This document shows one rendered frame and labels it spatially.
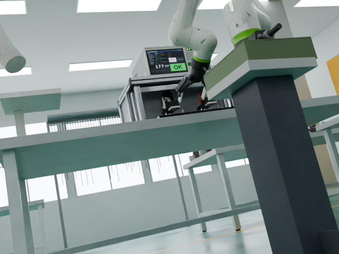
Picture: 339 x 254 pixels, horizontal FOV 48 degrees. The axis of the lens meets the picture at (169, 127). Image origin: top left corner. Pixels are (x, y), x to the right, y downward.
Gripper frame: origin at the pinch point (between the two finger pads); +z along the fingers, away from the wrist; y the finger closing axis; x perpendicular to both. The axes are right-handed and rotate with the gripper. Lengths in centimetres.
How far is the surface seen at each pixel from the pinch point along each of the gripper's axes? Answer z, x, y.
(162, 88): 18.2, 31.5, -3.2
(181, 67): 14.0, 45.5, 14.1
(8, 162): 9, -17, -92
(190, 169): 193, 93, 78
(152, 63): 12, 49, -5
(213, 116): 2.7, -12.5, 7.8
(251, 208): 110, -13, 69
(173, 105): 20.5, 17.6, -0.5
